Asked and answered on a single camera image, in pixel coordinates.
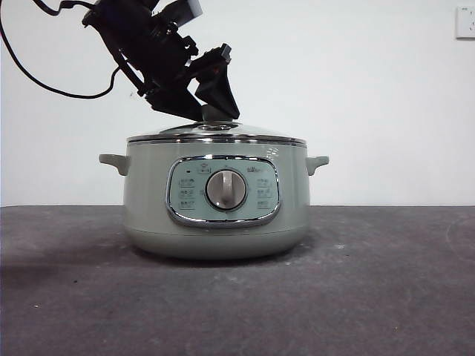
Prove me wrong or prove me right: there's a glass lid with green knob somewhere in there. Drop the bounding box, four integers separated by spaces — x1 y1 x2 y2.
125 105 304 145

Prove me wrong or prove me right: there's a pale green electric cooking pot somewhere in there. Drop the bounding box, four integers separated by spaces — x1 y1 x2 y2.
98 142 330 260

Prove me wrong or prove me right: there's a pale grey camera box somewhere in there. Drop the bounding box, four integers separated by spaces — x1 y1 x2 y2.
163 0 203 26

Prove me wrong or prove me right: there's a long black looping cable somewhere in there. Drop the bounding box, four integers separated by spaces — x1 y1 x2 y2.
0 3 122 99

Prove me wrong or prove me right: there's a short black cable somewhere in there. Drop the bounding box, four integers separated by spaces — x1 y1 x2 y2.
36 0 98 16

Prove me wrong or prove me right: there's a white wall socket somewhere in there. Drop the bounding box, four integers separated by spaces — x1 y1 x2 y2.
456 6 475 39

